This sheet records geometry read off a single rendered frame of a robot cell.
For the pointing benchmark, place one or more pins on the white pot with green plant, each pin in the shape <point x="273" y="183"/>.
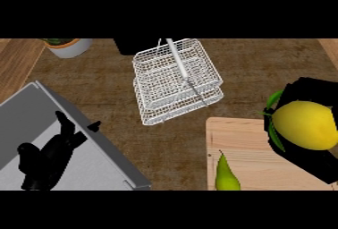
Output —
<point x="69" y="50"/>

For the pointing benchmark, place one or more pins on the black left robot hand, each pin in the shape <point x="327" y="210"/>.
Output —
<point x="42" y="161"/>

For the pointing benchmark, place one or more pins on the black appliance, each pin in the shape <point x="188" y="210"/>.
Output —
<point x="125" y="46"/>

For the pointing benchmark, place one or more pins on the yellow lemon with green leaves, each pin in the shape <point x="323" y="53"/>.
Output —
<point x="302" y="125"/>

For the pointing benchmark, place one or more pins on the pale wooden cutting board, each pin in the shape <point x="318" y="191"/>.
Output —
<point x="246" y="140"/>

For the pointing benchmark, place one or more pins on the green pear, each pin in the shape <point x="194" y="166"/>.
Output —
<point x="225" y="179"/>

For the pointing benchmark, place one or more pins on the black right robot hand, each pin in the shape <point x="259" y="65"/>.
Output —
<point x="307" y="89"/>

